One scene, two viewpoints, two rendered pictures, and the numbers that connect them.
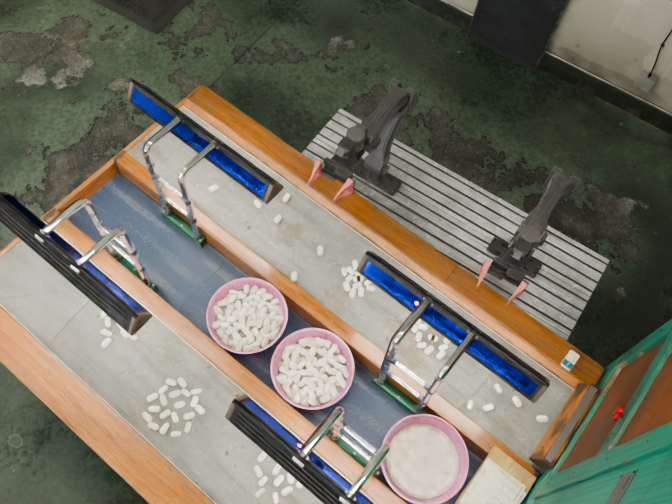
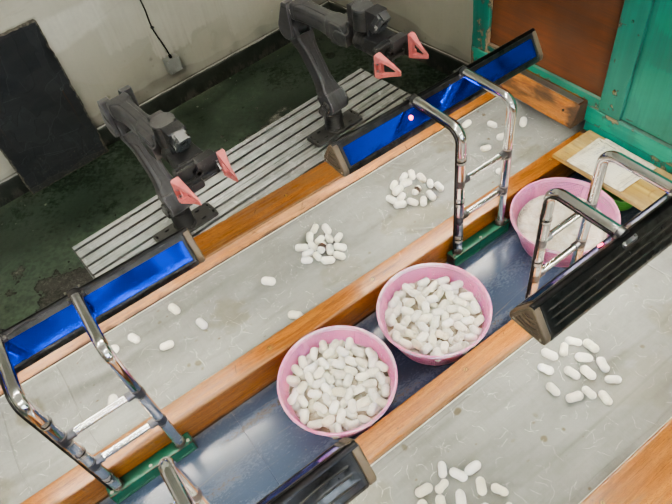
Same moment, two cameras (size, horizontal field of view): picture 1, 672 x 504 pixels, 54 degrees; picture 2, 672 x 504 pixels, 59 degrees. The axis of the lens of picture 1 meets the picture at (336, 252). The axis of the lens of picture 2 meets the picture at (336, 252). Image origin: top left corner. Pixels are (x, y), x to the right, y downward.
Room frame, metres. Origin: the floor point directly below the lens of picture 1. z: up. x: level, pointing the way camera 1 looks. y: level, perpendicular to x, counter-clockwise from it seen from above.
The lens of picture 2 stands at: (0.42, 0.81, 1.94)
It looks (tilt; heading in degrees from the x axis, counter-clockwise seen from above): 49 degrees down; 299
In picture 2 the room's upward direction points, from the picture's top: 12 degrees counter-clockwise
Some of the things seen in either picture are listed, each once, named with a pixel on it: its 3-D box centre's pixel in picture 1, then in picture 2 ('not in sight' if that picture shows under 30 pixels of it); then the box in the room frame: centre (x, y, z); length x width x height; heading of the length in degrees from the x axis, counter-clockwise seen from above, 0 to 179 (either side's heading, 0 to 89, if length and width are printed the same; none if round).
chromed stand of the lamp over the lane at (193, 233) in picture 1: (191, 182); (100, 398); (1.18, 0.51, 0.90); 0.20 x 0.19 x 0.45; 56
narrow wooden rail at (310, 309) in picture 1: (305, 306); (339, 316); (0.85, 0.08, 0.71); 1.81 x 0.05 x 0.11; 56
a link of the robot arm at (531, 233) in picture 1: (530, 235); (357, 21); (0.98, -0.57, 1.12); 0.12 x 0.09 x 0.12; 151
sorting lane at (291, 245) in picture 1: (338, 268); (298, 269); (1.00, -0.01, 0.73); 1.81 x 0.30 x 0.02; 56
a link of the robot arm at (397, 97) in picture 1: (385, 117); (141, 128); (1.42, -0.12, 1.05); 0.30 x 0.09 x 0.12; 151
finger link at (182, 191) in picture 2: (320, 176); (194, 189); (1.15, 0.07, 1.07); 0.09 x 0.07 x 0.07; 151
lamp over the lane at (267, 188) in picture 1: (201, 136); (46, 323); (1.25, 0.46, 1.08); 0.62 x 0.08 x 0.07; 56
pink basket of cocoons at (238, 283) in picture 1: (248, 319); (339, 386); (0.78, 0.27, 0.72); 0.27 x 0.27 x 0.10
